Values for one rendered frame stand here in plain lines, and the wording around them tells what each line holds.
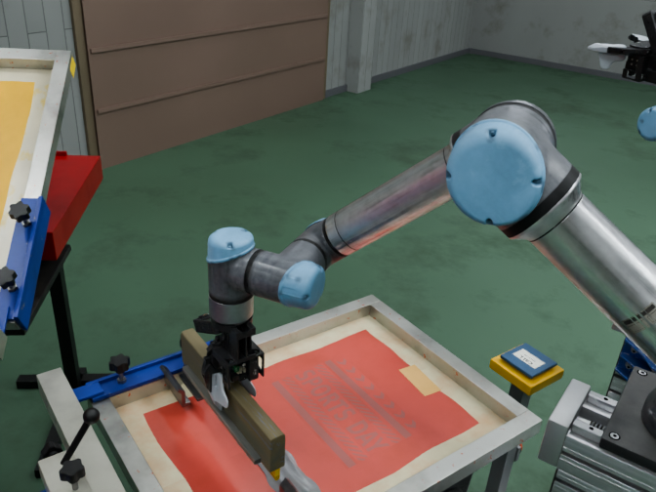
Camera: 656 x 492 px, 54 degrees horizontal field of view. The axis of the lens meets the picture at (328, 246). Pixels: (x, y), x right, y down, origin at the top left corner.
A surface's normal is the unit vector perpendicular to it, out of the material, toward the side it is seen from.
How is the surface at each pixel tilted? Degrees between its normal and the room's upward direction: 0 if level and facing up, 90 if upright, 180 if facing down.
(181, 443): 0
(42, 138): 32
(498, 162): 86
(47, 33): 90
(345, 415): 0
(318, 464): 0
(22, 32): 90
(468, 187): 86
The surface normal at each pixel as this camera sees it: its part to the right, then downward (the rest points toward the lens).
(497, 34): -0.58, 0.35
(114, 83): 0.81, 0.31
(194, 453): 0.06, -0.88
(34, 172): 0.10, -0.50
